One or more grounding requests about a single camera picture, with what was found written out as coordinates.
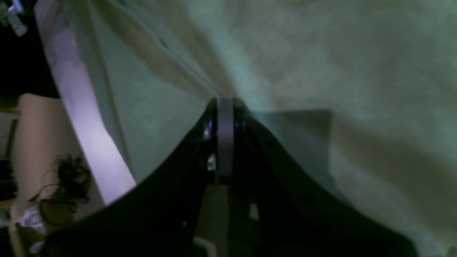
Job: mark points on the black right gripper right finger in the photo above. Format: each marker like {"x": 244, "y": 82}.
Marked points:
{"x": 277, "y": 210}

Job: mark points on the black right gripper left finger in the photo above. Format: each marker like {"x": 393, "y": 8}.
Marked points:
{"x": 158, "y": 217}

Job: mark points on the green t-shirt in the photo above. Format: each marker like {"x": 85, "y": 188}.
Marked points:
{"x": 362, "y": 93}

